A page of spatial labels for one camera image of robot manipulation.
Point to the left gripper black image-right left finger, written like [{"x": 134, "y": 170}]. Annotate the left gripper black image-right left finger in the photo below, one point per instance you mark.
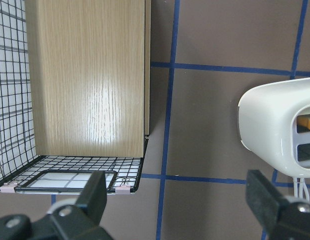
[{"x": 79, "y": 220}]

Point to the left gripper black image-right right finger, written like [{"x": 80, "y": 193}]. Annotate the left gripper black image-right right finger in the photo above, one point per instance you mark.
[{"x": 282, "y": 217}]

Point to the toast slice in toaster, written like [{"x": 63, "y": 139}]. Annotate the toast slice in toaster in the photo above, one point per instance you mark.
[{"x": 304, "y": 122}]

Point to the white two-slot toaster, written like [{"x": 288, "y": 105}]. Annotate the white two-slot toaster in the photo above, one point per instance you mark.
[{"x": 267, "y": 123}]

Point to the wire basket with wooden panels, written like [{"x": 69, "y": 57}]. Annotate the wire basket with wooden panels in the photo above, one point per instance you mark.
[{"x": 74, "y": 94}]

